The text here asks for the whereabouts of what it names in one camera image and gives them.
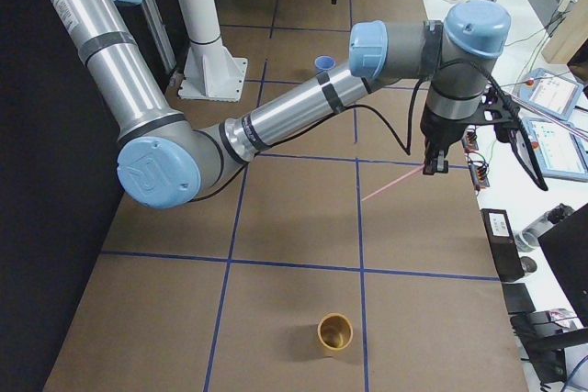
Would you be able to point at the teach pendant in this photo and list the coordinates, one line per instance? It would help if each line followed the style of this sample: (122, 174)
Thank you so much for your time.
(560, 154)
(550, 92)

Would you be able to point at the far teach pendant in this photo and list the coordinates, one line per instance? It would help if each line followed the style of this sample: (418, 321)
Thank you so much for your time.
(550, 92)

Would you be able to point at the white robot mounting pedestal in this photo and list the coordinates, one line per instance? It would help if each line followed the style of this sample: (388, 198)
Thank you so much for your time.
(210, 72)

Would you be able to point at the blue paper cup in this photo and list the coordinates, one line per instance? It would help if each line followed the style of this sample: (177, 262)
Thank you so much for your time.
(324, 63)

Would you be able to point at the tan wooden cup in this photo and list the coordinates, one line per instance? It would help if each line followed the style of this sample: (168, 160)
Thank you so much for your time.
(335, 333)

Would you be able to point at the pink chopstick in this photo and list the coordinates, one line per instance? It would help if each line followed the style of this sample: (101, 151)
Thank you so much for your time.
(396, 181)

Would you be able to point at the black rectangular box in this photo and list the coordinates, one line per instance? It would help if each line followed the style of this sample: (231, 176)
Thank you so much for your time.
(502, 244)

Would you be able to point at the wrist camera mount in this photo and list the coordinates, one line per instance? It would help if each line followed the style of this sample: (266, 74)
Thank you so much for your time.
(500, 112)

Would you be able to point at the near teach pendant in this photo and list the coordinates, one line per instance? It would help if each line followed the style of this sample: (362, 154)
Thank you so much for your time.
(560, 154)

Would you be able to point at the orange connector board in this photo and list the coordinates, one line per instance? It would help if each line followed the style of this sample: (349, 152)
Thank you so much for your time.
(469, 140)
(479, 170)

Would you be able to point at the clear water bottle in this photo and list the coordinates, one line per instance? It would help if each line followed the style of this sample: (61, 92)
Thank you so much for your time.
(526, 240)

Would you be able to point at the near orange connector board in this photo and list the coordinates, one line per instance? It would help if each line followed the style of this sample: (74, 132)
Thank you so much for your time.
(479, 170)

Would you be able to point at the thin metal rod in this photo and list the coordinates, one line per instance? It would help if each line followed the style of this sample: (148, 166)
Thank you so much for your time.
(528, 107)

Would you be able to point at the far orange connector board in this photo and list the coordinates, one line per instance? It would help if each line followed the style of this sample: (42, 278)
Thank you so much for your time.
(469, 140)

